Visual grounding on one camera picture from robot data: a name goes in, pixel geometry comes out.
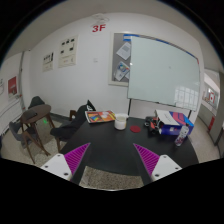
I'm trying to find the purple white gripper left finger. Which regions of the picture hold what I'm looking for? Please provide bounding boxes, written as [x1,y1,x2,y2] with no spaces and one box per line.
[41,143,90,180]

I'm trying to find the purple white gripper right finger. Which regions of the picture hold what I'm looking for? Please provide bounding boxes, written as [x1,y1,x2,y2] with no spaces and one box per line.
[134,144,181,181]

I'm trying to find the clear plastic water bottle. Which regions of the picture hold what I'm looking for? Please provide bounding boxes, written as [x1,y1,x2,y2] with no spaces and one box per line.
[175,124,189,146]

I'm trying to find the black red device on table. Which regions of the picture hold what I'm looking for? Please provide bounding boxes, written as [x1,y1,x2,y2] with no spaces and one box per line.
[144,116,163,134]

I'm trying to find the red round coaster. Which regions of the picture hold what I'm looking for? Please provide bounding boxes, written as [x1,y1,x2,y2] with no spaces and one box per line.
[130,125,141,133]

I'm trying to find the blue white cardboard box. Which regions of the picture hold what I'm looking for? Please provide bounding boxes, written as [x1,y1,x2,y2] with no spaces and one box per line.
[155,110,194,135]

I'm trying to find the dark chair with black jacket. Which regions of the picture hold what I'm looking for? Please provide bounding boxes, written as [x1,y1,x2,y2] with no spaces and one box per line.
[50,101,95,147]

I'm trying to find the grey wooden chair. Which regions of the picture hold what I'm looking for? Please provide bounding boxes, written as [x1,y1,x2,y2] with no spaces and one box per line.
[9,122,37,160]

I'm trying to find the colourful picture book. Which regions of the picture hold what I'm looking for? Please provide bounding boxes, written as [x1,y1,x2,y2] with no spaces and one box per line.
[85,111,115,124]

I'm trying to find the white plastic cup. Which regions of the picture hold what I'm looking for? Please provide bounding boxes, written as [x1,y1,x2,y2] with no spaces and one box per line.
[114,113,128,130]

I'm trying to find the round dark wooden side table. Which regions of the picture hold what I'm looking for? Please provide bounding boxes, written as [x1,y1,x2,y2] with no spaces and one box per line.
[20,104,55,155]

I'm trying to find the white whiteboard on stand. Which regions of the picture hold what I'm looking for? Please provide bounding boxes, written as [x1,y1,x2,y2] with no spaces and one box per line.
[128,37,200,111]

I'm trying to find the grey pin board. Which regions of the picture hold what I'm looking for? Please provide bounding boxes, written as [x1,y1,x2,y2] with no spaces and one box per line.
[108,33,131,86]

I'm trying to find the dark green chair at wall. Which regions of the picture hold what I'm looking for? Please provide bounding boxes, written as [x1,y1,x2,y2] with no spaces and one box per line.
[29,96,44,109]

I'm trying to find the red wall poster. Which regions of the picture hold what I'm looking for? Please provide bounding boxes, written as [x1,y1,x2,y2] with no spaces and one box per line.
[8,76,18,98]

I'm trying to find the small white wall poster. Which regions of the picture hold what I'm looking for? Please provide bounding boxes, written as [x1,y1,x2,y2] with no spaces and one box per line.
[42,52,54,72]

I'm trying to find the large white wall poster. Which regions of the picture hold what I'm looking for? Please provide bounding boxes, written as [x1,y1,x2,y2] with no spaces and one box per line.
[58,35,78,68]

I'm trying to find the red 3F wall sign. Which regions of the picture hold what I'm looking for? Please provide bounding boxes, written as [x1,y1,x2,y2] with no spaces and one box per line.
[92,24,106,33]

